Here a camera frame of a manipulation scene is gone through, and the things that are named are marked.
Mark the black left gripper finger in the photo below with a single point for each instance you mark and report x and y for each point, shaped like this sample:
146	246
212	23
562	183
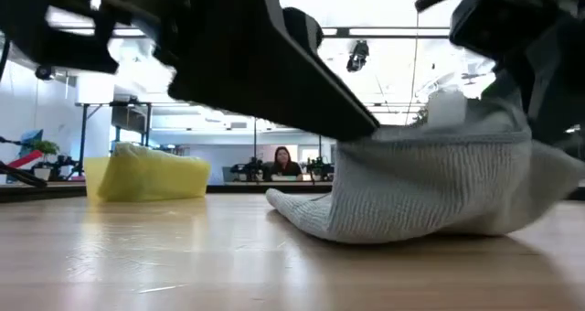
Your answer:
304	27
256	73

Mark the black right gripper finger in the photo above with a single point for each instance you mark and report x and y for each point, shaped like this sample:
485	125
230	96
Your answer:
562	100

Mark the yellow translucent plastic basket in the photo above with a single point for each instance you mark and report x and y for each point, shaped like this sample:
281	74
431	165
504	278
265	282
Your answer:
91	178

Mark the grey microfiber towel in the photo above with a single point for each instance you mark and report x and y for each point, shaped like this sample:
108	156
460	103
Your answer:
434	187

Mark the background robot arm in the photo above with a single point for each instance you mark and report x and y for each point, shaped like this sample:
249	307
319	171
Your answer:
249	169
23	160
320	167

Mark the black ceiling spotlight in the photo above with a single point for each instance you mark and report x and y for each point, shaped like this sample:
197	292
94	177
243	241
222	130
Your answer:
358	55
45	72

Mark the person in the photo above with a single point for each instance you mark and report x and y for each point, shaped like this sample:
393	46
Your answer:
284	164

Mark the white background desk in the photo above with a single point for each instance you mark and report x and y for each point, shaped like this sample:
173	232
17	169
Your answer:
274	183

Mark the small background plant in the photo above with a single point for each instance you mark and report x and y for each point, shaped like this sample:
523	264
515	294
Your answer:
45	148

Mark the black aluminium table frame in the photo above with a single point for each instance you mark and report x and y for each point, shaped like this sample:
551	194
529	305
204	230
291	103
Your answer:
45	192

